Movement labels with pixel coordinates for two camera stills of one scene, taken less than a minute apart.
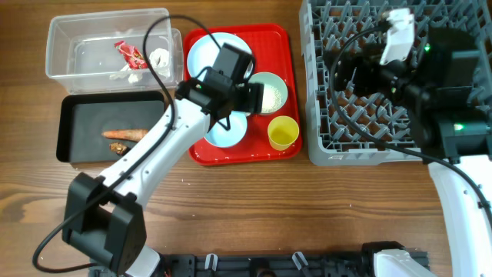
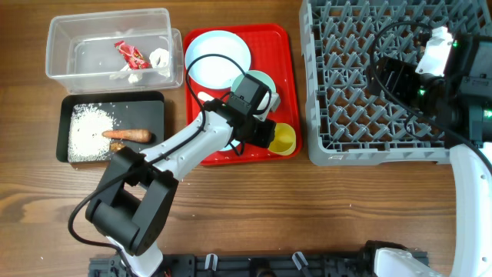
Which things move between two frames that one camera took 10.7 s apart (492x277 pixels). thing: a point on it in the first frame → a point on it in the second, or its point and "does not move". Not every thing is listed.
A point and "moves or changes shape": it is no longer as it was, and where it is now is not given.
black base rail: x=258 y=265 does not move
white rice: x=271 y=99 → x=88 y=122
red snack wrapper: x=135 y=58 does not move
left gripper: x=252 y=101 → x=266 y=137
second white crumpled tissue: x=159 y=60 does not move
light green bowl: x=275 y=91 moves or changes shape
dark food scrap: x=118 y=148 does not move
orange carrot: x=130 y=135 does not move
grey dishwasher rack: x=331 y=138 does not move
